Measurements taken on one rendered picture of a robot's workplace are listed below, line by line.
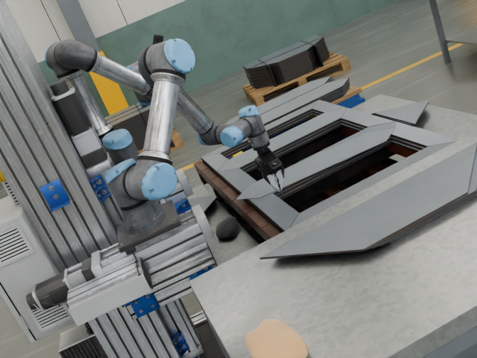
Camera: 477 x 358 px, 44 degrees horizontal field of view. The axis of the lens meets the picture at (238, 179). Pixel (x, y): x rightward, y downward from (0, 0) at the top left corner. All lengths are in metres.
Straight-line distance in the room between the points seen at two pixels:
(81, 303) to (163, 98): 0.71
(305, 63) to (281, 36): 2.69
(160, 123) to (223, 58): 7.58
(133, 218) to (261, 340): 0.95
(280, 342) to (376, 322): 0.19
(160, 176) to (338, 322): 0.87
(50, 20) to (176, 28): 1.85
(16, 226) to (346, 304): 1.30
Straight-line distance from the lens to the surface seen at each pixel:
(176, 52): 1.95
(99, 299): 1.98
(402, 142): 2.46
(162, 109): 1.92
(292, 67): 6.99
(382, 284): 1.27
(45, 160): 2.14
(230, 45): 9.47
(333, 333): 1.18
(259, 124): 2.24
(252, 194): 2.41
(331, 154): 2.51
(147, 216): 2.00
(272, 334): 1.18
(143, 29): 9.27
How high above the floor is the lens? 1.77
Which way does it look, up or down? 20 degrees down
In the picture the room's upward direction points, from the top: 23 degrees counter-clockwise
